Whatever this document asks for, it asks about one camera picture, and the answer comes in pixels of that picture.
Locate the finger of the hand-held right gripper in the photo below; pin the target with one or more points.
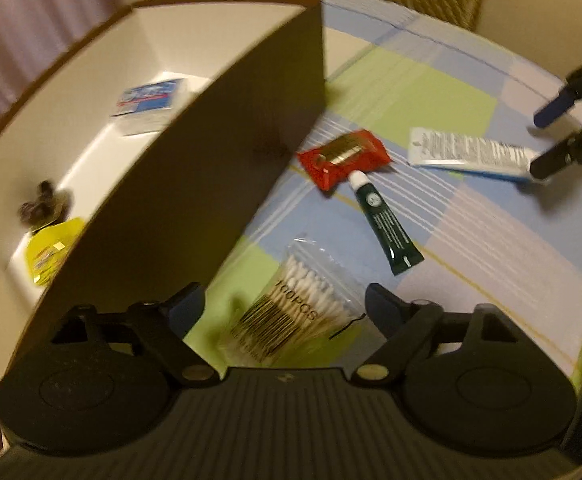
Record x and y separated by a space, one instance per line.
553 109
551 162

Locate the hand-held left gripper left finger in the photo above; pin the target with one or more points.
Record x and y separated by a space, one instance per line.
188 307

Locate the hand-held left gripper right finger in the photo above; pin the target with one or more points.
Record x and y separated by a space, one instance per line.
381 307

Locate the clear bag of cotton swabs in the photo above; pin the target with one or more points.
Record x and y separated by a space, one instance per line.
291 305

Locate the white tube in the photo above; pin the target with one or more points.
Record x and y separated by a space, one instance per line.
461 150

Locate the yellow packet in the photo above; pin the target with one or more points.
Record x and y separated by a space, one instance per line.
51 250

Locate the large brown-rimmed cardboard box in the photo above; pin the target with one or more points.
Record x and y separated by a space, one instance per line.
221 160

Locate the dark hair accessory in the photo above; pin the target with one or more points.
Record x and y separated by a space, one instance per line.
36 207

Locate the blue and white packet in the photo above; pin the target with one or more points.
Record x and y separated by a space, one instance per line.
146 100

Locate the black hair pin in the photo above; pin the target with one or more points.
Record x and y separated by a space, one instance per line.
347 327

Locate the dark green tube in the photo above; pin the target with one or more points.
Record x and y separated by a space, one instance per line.
391 230

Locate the red snack packet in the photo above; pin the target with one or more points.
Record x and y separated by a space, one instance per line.
321 170

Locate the grey-purple curtain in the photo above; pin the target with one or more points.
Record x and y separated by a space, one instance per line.
31 20

